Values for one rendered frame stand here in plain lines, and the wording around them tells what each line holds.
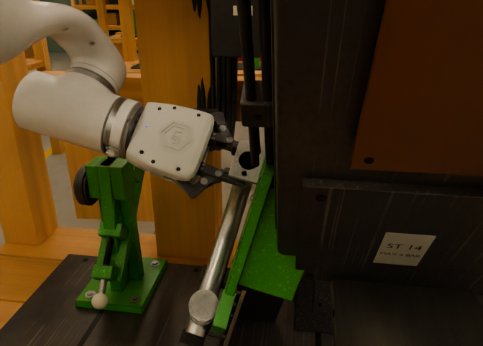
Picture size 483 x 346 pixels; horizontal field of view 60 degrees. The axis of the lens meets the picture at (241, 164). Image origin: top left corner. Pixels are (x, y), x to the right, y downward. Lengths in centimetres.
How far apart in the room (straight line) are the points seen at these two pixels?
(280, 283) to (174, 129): 24
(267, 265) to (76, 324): 44
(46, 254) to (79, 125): 56
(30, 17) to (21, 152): 55
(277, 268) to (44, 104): 37
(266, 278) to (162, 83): 46
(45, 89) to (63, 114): 4
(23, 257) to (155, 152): 62
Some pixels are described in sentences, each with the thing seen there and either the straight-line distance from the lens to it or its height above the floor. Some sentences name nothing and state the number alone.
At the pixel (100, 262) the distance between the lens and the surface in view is 83.
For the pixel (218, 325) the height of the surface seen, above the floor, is 109.
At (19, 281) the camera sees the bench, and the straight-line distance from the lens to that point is 103.
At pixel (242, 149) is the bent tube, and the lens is 56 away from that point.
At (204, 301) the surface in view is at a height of 109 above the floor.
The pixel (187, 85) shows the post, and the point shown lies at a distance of 82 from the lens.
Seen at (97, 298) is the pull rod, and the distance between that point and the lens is 80.
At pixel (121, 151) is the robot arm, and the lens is 59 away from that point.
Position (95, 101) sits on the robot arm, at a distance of 59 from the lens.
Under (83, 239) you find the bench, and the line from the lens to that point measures 112.
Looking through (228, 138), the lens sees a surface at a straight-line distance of 58.
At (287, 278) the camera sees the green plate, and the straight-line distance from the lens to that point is 52.
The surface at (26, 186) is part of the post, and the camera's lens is 107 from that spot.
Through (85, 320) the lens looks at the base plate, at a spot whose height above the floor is 90.
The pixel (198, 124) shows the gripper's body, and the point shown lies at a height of 128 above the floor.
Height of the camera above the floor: 145
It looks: 23 degrees down
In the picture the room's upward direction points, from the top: straight up
